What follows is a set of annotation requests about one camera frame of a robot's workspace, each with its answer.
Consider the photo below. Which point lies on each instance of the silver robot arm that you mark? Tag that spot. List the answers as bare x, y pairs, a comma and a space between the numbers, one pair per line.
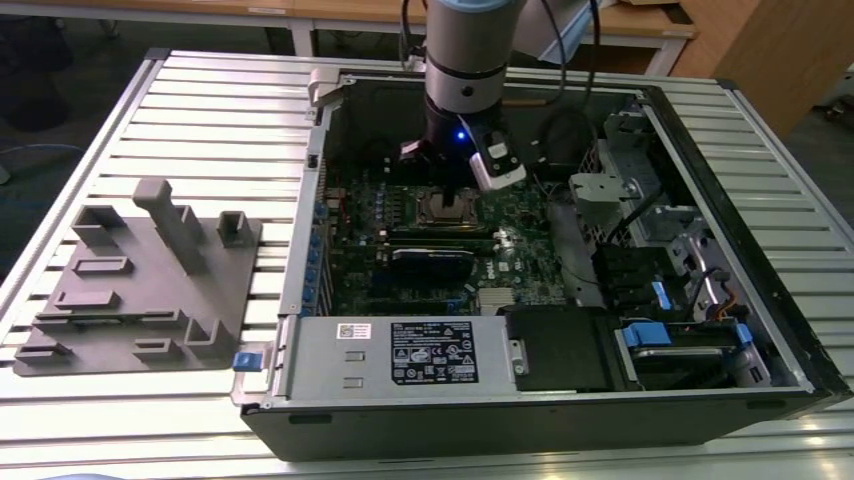
467, 45

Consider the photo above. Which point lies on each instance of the CPU socket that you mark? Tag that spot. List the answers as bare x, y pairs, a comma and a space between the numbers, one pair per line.
479, 210

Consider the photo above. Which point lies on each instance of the black RAM slot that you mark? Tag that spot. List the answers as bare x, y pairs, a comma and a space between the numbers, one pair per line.
441, 234
441, 231
441, 227

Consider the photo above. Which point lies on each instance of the green motherboard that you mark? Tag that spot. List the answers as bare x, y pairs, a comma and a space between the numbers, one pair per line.
527, 250

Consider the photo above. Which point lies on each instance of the black graphics card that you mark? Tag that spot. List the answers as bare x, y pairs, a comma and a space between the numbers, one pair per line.
430, 272

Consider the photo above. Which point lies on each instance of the silver drive cage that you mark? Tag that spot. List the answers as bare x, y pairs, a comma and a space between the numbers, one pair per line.
627, 150

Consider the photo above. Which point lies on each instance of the silver finned heat sink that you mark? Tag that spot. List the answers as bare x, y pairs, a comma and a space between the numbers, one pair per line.
494, 296

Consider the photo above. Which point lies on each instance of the black disk bay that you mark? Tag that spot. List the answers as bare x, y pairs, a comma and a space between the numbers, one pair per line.
621, 270

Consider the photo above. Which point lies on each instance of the wooden desk white legs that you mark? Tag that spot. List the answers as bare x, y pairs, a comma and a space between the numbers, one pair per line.
634, 27
167, 6

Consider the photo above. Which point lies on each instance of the blue carrier tab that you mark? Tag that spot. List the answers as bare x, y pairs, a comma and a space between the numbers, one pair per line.
661, 295

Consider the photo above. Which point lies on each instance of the grey power supply unit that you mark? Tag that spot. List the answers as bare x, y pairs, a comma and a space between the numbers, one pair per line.
314, 350

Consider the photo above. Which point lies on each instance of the blue case latch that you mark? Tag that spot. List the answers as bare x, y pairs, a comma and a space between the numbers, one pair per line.
248, 362

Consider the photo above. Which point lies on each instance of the grey parts rack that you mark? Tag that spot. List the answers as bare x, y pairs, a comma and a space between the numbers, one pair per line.
154, 300

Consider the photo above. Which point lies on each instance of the hard disk in blue carrier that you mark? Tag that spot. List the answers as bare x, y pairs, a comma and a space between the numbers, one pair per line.
674, 352

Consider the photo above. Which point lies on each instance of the black PC case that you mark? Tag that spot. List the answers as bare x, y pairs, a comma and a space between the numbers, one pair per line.
467, 425

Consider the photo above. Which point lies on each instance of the wooden cabinet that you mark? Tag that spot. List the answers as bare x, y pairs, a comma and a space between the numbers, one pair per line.
788, 50

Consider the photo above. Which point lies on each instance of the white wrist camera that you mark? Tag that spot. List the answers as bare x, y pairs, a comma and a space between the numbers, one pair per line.
497, 160

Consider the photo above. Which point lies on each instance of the silver metal bracket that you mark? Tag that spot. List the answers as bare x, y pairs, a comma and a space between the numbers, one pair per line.
601, 187

